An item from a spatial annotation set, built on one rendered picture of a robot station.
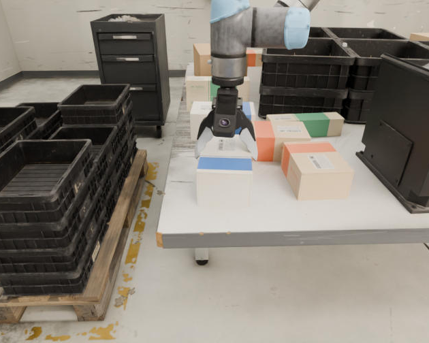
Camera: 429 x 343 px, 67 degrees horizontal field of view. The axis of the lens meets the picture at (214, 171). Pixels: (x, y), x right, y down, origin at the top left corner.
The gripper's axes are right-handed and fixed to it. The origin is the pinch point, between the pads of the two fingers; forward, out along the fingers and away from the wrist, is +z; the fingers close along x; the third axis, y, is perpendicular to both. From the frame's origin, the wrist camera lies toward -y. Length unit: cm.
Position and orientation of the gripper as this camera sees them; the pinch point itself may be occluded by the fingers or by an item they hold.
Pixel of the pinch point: (225, 161)
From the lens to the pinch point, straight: 78.7
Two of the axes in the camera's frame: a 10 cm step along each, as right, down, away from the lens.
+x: -10.0, -0.3, 0.6
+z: 0.0, 8.6, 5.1
